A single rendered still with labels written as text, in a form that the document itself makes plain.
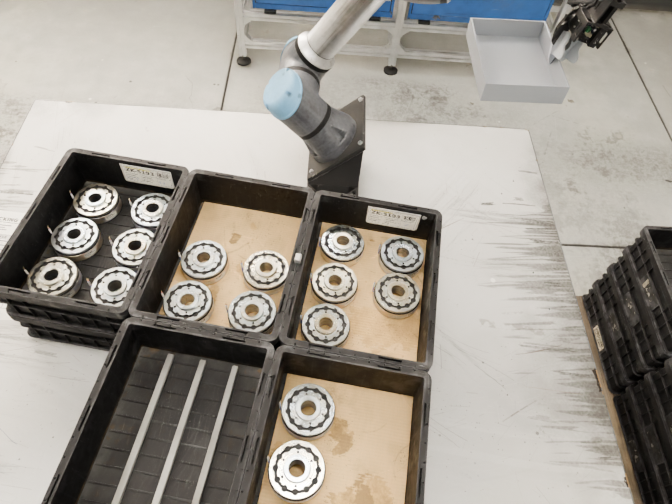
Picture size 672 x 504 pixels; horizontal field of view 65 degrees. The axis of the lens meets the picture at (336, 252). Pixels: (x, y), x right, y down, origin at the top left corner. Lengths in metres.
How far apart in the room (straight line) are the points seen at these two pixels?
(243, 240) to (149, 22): 2.44
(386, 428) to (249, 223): 0.58
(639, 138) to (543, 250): 1.81
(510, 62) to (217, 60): 2.03
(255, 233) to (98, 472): 0.60
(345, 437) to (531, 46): 1.10
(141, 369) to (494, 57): 1.14
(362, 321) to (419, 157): 0.69
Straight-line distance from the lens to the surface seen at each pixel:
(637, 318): 1.96
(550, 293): 1.50
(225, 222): 1.32
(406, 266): 1.22
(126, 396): 1.15
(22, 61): 3.46
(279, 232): 1.29
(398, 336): 1.16
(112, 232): 1.36
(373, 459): 1.07
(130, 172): 1.38
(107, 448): 1.12
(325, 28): 1.40
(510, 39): 1.60
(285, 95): 1.35
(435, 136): 1.77
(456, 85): 3.19
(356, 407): 1.09
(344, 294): 1.16
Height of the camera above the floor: 1.86
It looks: 55 degrees down
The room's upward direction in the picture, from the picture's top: 7 degrees clockwise
